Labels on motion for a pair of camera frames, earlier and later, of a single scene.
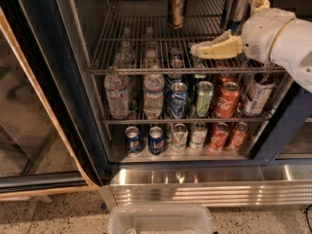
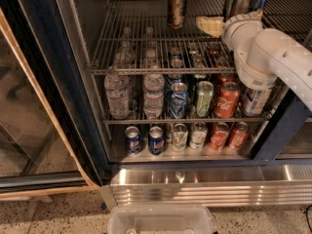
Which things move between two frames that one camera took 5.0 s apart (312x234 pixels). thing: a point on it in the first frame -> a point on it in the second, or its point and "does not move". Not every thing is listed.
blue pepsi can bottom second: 156,140 does not move
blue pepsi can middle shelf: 178,100 does not move
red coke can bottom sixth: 240,134 does not move
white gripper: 262,35 -> 234,29
